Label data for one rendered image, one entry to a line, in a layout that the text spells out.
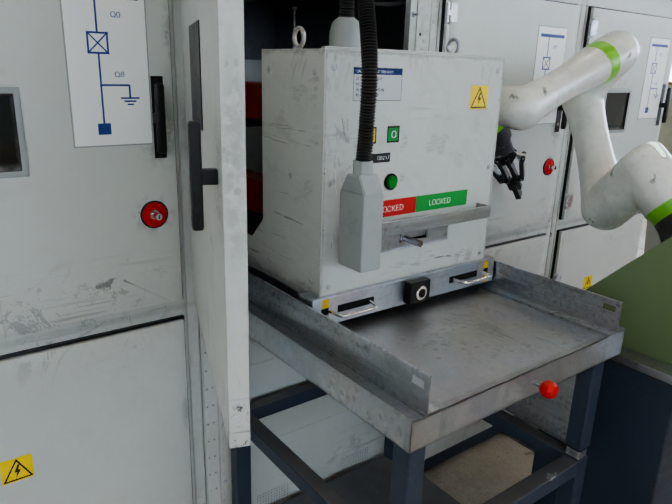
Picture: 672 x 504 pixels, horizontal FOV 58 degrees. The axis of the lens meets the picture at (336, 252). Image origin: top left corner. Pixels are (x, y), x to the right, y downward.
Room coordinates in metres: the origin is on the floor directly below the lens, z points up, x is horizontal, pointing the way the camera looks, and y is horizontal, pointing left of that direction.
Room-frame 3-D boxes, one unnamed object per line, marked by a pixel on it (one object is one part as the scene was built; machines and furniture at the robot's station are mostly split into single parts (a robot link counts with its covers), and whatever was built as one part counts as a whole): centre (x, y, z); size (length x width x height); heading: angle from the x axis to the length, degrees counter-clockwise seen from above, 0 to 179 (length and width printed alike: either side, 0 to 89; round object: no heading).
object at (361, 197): (1.07, -0.04, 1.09); 0.08 x 0.05 x 0.17; 37
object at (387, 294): (1.26, -0.16, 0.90); 0.54 x 0.05 x 0.06; 127
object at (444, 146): (1.25, -0.17, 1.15); 0.48 x 0.01 x 0.48; 127
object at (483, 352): (1.25, -0.17, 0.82); 0.68 x 0.62 x 0.06; 37
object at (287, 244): (1.46, -0.01, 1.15); 0.51 x 0.50 x 0.48; 37
